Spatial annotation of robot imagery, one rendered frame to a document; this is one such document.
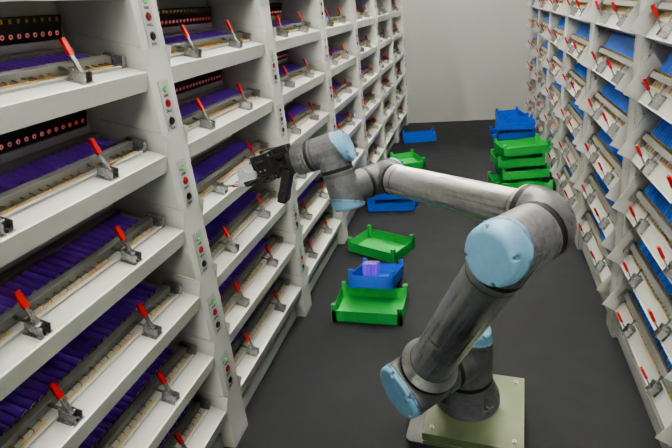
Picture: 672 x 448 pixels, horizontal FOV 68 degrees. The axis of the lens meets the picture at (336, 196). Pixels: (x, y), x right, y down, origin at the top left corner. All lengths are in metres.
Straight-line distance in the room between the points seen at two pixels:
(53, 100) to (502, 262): 0.85
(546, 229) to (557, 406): 0.98
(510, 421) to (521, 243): 0.81
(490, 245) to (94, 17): 0.99
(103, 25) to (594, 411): 1.74
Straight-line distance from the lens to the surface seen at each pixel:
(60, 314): 1.09
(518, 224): 0.92
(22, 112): 1.00
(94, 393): 1.20
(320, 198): 2.50
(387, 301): 2.27
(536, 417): 1.79
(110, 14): 1.29
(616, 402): 1.90
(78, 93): 1.08
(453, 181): 1.20
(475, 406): 1.58
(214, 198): 1.51
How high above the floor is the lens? 1.24
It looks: 21 degrees down
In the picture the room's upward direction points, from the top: 6 degrees counter-clockwise
